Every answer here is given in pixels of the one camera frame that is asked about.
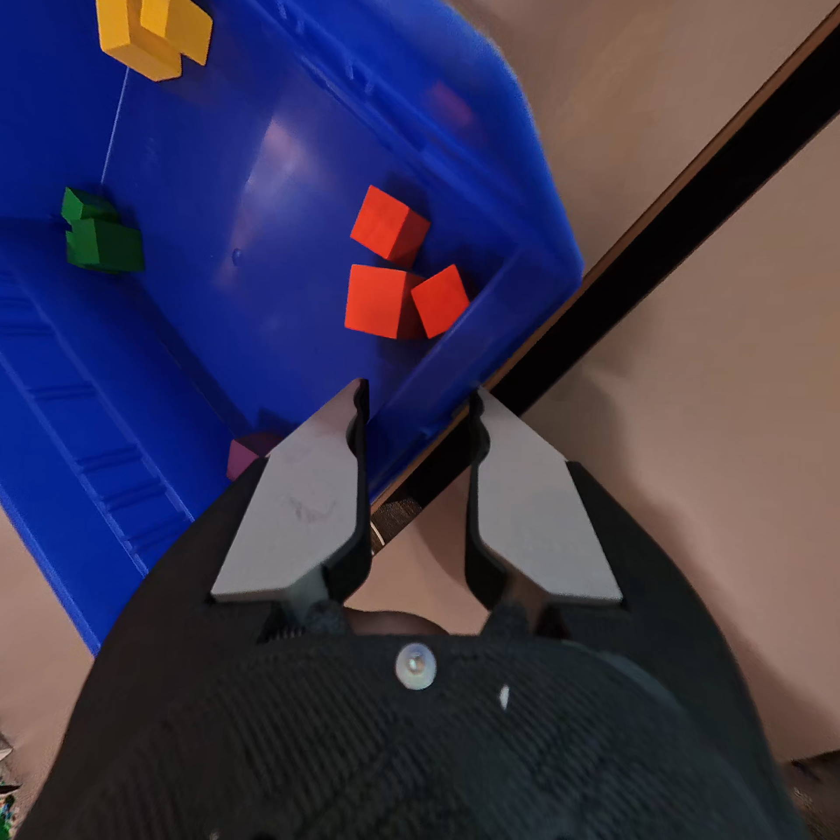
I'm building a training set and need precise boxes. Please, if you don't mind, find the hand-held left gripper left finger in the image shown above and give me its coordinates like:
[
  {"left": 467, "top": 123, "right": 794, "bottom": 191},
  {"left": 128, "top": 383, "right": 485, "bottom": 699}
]
[{"left": 210, "top": 378, "right": 373, "bottom": 603}]

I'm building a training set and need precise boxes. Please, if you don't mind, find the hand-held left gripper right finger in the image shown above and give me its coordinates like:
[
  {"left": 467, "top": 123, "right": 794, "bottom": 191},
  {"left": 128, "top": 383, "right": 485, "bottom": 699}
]
[{"left": 465, "top": 386, "right": 624, "bottom": 609}]

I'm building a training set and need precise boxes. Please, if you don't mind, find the red wooden cube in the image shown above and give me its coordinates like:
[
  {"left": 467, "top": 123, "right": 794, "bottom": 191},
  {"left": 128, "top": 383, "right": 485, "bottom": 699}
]
[
  {"left": 411, "top": 264, "right": 471, "bottom": 340},
  {"left": 344, "top": 264, "right": 422, "bottom": 340},
  {"left": 350, "top": 185, "right": 431, "bottom": 266}
]

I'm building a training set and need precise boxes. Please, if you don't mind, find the blue plastic bin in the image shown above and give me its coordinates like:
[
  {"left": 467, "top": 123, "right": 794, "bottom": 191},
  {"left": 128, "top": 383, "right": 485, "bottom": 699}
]
[{"left": 0, "top": 0, "right": 585, "bottom": 657}]

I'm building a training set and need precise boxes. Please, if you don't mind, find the purple wooden cube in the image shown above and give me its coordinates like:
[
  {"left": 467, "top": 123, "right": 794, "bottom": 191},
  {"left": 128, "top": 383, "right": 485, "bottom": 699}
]
[{"left": 226, "top": 433, "right": 284, "bottom": 483}]

